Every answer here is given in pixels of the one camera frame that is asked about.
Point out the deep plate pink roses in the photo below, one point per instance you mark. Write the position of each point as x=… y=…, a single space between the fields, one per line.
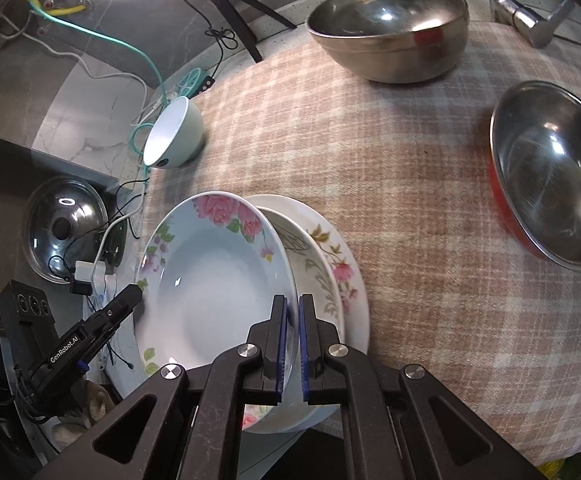
x=208 y=273

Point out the plaid tablecloth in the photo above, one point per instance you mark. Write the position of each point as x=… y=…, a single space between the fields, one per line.
x=403 y=175

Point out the large stainless steel bowl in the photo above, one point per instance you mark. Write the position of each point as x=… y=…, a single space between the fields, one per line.
x=392 y=41

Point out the white plate pink flower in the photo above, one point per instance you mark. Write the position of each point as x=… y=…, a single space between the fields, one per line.
x=261 y=451

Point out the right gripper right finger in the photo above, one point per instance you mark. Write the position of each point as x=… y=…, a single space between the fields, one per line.
x=399 y=423

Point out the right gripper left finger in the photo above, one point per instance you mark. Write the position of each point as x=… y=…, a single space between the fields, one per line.
x=184 y=424

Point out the teal cable reel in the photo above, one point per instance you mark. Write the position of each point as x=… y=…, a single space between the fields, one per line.
x=194 y=82

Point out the light blue ceramic bowl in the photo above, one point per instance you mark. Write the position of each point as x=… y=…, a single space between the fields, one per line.
x=176 y=137

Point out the steel pot lid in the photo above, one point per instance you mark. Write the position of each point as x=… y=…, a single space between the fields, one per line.
x=61 y=220

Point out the small red steel bowl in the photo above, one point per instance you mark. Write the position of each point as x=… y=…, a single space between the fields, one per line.
x=535 y=169

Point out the chrome kitchen faucet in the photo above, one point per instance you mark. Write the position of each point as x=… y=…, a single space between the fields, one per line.
x=533 y=27

